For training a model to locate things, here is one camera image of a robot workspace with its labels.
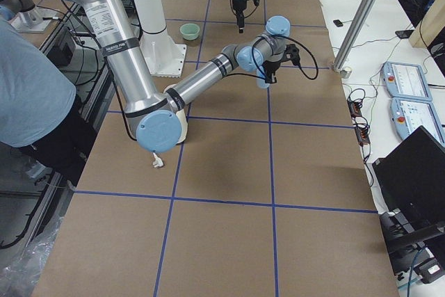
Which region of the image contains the toaster power plug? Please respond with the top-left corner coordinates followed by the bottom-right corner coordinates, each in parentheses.
top-left (152, 152), bottom-right (164, 168)

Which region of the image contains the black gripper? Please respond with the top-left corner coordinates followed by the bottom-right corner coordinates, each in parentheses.
top-left (262, 61), bottom-right (281, 84)
top-left (232, 0), bottom-right (247, 33)

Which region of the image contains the light blue cup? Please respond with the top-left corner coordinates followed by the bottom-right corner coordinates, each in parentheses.
top-left (256, 67), bottom-right (270, 89)

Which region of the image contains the person in blue shirt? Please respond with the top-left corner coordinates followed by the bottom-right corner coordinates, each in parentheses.
top-left (1, 19), bottom-right (97, 185)

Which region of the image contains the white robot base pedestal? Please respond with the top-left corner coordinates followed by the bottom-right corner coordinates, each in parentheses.
top-left (134, 0), bottom-right (187, 77)

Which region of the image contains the aluminium frame post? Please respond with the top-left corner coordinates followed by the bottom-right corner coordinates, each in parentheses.
top-left (332, 0), bottom-right (375, 79)

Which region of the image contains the black power strip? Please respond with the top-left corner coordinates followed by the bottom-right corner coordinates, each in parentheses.
top-left (347, 99), bottom-right (371, 147)

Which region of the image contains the upper teach pendant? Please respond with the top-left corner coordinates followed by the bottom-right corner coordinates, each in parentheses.
top-left (381, 62), bottom-right (432, 102)

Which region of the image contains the lower teach pendant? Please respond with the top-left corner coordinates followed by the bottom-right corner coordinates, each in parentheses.
top-left (390, 97), bottom-right (444, 145)

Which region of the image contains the black laptop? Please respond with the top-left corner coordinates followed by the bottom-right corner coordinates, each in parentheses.
top-left (372, 126), bottom-right (444, 224)

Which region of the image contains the black phone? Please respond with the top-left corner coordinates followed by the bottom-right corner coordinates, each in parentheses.
top-left (333, 19), bottom-right (343, 27)

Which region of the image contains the teach pendant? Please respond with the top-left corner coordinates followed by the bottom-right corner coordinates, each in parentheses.
top-left (390, 97), bottom-right (444, 145)
top-left (381, 62), bottom-right (432, 102)

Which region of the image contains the green bowl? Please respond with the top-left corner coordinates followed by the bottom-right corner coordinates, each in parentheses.
top-left (179, 23), bottom-right (200, 41)

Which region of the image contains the cream toaster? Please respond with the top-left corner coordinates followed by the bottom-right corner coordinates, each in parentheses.
top-left (176, 109), bottom-right (188, 145)

